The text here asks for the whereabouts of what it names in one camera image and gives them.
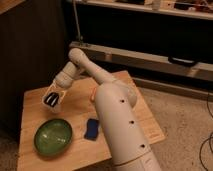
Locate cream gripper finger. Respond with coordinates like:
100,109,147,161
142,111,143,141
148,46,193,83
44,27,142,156
42,83,57,100
58,89,67,104

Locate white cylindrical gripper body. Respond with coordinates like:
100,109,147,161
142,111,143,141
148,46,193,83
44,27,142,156
54,62,82,89

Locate black white striped eraser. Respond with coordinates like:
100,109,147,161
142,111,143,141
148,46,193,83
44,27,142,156
44,93,59,107

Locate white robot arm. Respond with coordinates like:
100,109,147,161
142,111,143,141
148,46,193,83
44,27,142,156
42,48,162,171

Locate orange carrot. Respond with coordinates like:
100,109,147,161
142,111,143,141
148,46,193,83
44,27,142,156
90,87,97,102

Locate long silver case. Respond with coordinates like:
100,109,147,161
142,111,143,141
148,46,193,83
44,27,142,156
69,41,213,81

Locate green glass bowl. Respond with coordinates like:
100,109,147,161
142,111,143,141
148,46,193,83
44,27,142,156
34,118,73,157

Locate wooden table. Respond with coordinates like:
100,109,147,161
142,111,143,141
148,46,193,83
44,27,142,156
17,70,166,171

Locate blue sponge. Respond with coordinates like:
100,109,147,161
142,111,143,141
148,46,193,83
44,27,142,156
84,118,99,141

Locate upper wooden shelf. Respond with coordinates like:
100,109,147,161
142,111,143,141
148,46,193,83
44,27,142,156
66,0,213,22

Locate black case handle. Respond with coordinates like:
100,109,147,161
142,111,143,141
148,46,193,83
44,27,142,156
168,57,198,67

